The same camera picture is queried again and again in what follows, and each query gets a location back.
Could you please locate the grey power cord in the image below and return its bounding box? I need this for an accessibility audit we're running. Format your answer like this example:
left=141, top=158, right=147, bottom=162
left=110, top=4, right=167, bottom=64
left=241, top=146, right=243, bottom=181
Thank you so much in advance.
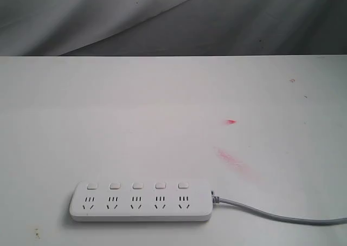
left=210, top=190, right=347, bottom=226

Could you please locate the white five-outlet power strip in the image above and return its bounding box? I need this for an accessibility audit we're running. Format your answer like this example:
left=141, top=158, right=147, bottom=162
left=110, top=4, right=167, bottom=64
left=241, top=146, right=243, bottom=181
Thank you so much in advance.
left=69, top=179, right=213, bottom=222

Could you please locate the grey backdrop cloth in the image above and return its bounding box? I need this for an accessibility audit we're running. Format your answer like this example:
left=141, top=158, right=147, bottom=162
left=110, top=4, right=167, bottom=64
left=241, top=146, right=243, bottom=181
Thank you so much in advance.
left=1, top=0, right=346, bottom=56

